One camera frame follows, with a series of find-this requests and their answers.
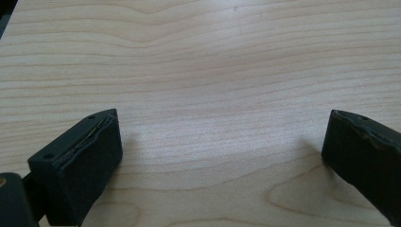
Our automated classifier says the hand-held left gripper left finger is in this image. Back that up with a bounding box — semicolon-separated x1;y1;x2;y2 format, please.
26;108;124;227

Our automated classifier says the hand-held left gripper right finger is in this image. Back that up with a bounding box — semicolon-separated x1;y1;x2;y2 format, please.
321;109;401;227

